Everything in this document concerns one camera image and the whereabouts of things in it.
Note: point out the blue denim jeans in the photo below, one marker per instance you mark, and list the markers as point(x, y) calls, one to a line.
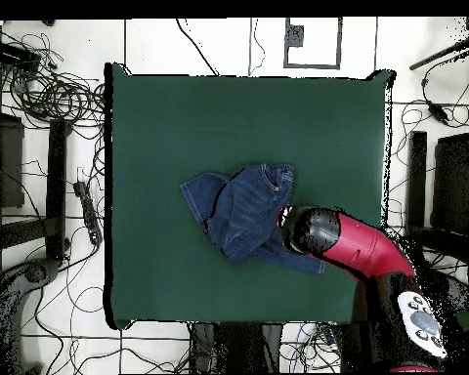
point(242, 211)

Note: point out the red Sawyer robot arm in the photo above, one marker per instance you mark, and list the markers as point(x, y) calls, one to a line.
point(355, 242)

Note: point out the black flat box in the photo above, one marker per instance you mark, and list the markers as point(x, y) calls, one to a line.
point(11, 52)

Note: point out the dark green table cloth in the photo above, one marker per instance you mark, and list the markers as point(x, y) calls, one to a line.
point(160, 156)

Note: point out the black stand bar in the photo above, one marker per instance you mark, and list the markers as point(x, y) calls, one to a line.
point(417, 175)
point(56, 187)

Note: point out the dark square case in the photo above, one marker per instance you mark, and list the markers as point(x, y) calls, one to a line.
point(453, 183)
point(8, 164)

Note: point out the black power adapter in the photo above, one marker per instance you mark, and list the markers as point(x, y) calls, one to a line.
point(437, 112)

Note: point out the black power strip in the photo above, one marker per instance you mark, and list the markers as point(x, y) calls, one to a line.
point(88, 211)

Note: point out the black tripod leg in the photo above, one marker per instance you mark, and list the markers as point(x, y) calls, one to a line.
point(434, 58)

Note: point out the grey wheeled stand leg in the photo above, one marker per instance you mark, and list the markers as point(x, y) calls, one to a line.
point(35, 273)

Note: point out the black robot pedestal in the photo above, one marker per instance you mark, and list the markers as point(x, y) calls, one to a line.
point(238, 347)

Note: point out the grey square frame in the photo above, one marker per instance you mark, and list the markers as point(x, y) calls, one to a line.
point(312, 66)

